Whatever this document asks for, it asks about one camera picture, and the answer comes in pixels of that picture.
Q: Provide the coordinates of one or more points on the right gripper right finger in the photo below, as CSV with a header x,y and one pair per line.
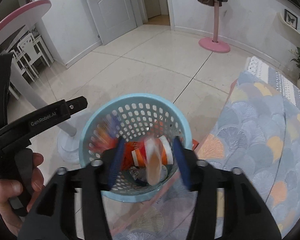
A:
x,y
246,215

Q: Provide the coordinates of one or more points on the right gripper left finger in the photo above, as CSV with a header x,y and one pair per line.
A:
x,y
52,215

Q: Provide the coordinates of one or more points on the red white paper bag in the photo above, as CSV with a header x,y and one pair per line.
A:
x,y
151,158

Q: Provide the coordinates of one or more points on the person's left hand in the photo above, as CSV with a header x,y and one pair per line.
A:
x,y
13,188

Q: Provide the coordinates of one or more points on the patterned fan-leaf table cloth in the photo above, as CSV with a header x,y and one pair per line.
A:
x,y
258,131

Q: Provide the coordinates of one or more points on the white chair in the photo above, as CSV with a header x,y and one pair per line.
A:
x,y
27,52

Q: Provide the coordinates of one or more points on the light blue laundry basket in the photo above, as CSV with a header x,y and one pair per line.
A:
x,y
137,116

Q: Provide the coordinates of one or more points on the striped dotted blanket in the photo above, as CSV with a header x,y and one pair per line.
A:
x,y
272,77

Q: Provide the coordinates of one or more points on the pink round table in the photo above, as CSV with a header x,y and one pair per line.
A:
x,y
25,16

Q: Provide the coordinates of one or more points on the pink coat rack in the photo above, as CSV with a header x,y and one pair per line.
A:
x,y
214,44

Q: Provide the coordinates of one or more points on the white door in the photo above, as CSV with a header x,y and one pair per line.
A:
x,y
113,18

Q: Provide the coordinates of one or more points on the framed butterfly picture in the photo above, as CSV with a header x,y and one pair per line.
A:
x,y
291,19

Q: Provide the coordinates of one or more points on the white wall shelf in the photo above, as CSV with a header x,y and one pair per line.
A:
x,y
281,19

